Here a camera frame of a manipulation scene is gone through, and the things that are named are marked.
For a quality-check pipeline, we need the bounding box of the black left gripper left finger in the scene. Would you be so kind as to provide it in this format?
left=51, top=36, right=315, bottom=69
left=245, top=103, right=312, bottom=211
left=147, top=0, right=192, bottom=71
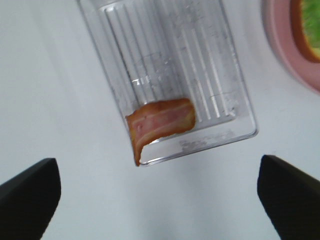
left=0, top=158, right=61, bottom=240

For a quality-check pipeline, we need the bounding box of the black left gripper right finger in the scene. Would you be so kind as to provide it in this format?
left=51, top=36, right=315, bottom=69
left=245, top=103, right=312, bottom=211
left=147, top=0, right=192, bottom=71
left=257, top=155, right=320, bottom=240

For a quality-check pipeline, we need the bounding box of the tray bacon strip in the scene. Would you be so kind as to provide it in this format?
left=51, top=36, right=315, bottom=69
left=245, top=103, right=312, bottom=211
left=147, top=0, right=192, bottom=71
left=125, top=98, right=196, bottom=167

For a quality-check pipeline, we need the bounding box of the white bread slice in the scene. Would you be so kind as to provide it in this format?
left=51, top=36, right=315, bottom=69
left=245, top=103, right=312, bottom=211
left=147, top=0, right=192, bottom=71
left=289, top=0, right=320, bottom=63

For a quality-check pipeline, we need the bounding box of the green lettuce leaf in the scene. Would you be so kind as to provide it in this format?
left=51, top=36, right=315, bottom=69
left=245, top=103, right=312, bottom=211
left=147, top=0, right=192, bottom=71
left=300, top=0, right=320, bottom=49

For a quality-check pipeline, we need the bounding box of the pink round plate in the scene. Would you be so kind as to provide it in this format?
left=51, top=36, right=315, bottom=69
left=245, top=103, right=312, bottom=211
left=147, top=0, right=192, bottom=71
left=261, top=0, right=320, bottom=94

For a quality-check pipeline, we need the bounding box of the clear left plastic tray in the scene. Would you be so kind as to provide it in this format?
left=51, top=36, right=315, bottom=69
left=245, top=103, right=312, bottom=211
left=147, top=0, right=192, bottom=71
left=77, top=0, right=258, bottom=166

